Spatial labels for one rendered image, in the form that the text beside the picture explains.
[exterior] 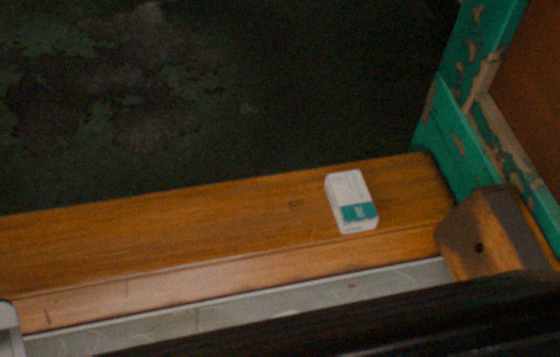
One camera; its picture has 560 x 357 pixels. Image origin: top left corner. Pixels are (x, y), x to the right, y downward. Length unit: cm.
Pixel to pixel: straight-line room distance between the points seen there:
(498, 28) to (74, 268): 42
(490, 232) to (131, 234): 32
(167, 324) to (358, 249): 19
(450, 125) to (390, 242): 13
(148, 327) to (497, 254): 31
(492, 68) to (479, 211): 13
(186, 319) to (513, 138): 33
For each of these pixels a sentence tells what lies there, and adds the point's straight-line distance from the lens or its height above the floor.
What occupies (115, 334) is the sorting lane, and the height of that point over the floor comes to 74.
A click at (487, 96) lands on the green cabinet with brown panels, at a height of 87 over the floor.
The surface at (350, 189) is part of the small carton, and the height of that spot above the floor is 79.
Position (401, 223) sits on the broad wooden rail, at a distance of 66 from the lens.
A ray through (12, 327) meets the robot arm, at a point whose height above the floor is 88.
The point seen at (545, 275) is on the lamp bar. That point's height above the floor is 109.
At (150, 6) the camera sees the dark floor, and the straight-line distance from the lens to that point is 211.
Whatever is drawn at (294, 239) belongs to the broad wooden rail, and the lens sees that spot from 62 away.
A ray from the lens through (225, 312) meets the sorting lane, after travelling 61.
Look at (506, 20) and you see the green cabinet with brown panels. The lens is 59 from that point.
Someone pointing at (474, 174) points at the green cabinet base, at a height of 81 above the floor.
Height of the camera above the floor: 129
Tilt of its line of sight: 52 degrees down
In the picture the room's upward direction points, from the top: 7 degrees clockwise
